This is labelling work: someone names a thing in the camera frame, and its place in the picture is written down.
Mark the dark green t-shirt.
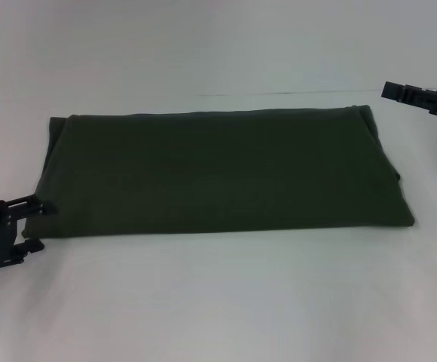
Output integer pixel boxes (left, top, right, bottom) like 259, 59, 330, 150
33, 104, 416, 241

